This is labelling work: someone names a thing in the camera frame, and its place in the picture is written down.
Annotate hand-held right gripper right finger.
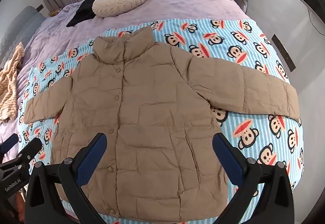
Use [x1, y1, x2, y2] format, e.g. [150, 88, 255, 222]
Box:
[212, 133, 296, 224]

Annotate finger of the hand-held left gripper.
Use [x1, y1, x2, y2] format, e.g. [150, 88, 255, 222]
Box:
[14, 137, 42, 164]
[0, 134, 20, 156]

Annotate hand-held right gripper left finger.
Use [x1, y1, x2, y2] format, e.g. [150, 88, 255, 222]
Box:
[27, 133, 107, 224]

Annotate tan puffer jacket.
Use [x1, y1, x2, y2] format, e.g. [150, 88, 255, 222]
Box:
[23, 25, 298, 224]

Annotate beige striped cloth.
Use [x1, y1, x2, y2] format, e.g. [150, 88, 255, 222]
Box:
[0, 41, 25, 121]

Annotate grey padded headboard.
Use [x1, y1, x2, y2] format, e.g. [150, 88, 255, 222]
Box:
[0, 6, 46, 67]

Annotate black rectangular bar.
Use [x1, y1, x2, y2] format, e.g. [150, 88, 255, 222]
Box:
[271, 34, 297, 72]

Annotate blue striped monkey print blanket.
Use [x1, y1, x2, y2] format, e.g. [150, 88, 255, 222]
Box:
[18, 18, 305, 224]

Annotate black cloth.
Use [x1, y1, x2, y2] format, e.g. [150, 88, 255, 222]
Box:
[66, 0, 109, 27]

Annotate standing fan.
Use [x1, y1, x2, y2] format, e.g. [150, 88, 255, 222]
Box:
[232, 0, 250, 13]

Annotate round beige cushion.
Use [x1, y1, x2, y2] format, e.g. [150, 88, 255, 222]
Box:
[92, 0, 149, 17]

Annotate bed with purple bedspread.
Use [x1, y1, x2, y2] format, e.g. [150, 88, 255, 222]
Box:
[0, 0, 252, 143]

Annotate thin black cable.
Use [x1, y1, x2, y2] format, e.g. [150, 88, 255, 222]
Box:
[307, 7, 322, 30]

